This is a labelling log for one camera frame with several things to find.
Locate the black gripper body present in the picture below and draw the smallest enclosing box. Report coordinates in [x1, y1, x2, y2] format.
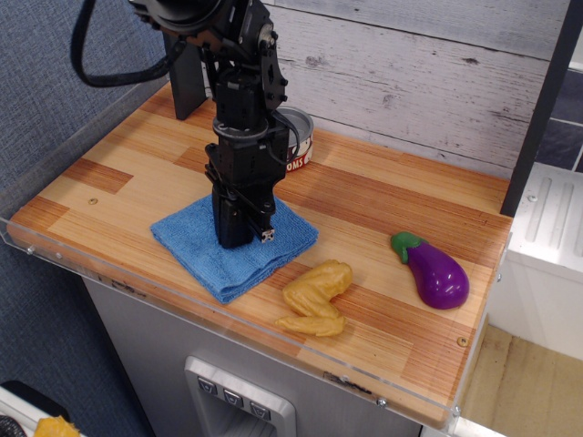
[205, 125, 290, 241]

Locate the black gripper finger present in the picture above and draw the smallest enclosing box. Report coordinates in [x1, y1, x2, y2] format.
[212, 190, 240, 249]
[235, 208, 255, 247]

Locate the blue cloth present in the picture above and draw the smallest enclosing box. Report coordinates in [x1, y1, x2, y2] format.
[150, 196, 319, 304]

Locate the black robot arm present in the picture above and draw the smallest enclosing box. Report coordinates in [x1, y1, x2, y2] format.
[132, 1, 291, 249]

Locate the sliced mushrooms tin can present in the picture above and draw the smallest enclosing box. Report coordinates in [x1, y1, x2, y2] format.
[279, 107, 314, 172]

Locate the yellow toy chicken wing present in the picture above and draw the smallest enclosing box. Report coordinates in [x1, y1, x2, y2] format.
[275, 259, 353, 337]

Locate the grey toy fridge cabinet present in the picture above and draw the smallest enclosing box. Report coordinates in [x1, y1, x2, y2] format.
[85, 276, 421, 436]

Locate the silver dispenser panel with buttons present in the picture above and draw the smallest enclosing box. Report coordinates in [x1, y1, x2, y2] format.
[184, 356, 297, 436]

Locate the purple toy eggplant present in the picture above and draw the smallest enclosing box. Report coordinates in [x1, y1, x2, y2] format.
[390, 231, 470, 310]

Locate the white toy sink counter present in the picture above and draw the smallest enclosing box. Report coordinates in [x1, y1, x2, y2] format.
[486, 164, 582, 359]

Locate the dark left frame post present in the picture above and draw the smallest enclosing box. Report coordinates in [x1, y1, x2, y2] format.
[169, 44, 207, 120]

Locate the dark frame post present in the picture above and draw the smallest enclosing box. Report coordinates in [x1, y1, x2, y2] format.
[169, 44, 207, 120]
[500, 0, 582, 218]

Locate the dark right frame post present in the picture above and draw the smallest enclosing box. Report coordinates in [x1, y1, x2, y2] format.
[500, 0, 582, 218]

